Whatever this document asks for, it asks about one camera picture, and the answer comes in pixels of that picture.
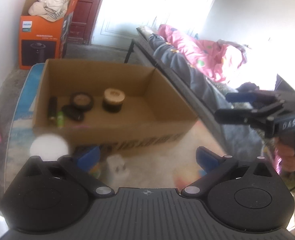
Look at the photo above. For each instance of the white supplement bottle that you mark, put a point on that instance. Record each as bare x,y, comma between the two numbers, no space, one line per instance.
49,147

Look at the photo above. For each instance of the person's right hand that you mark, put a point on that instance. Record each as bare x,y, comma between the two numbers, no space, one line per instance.
287,155

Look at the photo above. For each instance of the white cloth in box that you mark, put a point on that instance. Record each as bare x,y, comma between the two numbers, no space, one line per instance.
50,10

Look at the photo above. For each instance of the gold lidded dark jar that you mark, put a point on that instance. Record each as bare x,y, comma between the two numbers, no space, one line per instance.
113,100

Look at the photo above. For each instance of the large brown cardboard box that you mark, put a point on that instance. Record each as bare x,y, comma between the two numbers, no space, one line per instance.
153,111

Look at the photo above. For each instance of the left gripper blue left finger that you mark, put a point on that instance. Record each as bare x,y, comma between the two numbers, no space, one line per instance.
87,157

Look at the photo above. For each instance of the pink floral blanket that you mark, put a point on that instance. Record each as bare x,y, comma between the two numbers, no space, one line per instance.
219,60

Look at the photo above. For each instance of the green dropper bottle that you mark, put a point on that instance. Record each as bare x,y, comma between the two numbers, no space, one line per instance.
96,171

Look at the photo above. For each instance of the small black case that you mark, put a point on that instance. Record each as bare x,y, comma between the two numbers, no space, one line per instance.
73,113

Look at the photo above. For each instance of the green lip balm tube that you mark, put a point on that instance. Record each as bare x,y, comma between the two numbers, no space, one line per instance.
60,120

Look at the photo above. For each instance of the orange Philips appliance box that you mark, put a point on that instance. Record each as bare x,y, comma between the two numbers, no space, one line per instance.
40,39

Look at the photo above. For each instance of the dark red wooden door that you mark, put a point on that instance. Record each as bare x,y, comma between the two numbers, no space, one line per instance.
83,21

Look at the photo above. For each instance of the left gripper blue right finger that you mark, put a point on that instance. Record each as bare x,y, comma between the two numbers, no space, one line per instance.
207,160

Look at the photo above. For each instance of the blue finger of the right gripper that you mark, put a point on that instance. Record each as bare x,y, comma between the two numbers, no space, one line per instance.
241,97

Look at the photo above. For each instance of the dark sofa frame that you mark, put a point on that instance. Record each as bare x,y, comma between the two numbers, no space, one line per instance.
143,51

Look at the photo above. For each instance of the black cylindrical flashlight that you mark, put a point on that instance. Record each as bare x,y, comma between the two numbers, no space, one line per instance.
52,108

